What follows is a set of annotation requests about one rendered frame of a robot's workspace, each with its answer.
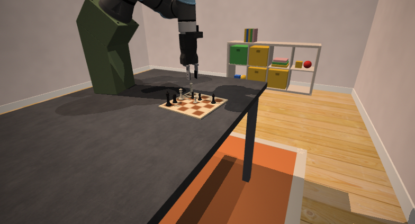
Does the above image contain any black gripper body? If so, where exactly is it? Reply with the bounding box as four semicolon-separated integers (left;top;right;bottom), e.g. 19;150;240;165
178;22;203;65

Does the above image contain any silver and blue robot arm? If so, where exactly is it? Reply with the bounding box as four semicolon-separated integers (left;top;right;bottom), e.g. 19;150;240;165
98;0;196;23

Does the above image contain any brown and cream chessboard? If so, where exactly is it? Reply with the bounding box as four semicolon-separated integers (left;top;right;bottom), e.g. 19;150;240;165
159;92;228;119

